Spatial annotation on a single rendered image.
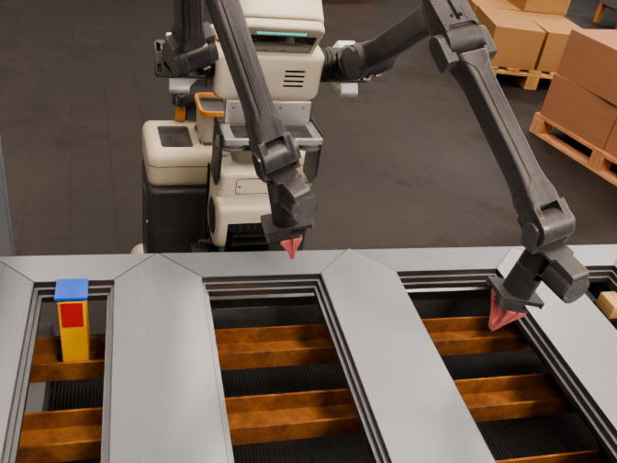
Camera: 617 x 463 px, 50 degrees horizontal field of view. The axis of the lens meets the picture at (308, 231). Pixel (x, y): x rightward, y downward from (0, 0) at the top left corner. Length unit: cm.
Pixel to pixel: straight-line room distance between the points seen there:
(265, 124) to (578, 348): 80
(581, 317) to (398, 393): 53
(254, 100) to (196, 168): 87
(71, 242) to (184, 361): 185
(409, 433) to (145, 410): 45
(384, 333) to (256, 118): 50
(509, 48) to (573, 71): 105
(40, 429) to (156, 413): 30
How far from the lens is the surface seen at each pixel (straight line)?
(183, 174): 204
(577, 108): 469
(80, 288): 135
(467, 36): 129
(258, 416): 139
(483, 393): 157
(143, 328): 130
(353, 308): 140
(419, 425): 121
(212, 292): 144
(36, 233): 310
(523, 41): 567
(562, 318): 157
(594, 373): 147
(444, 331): 169
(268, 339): 154
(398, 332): 137
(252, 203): 180
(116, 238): 304
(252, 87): 119
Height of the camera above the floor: 174
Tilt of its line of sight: 33 degrees down
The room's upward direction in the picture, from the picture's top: 9 degrees clockwise
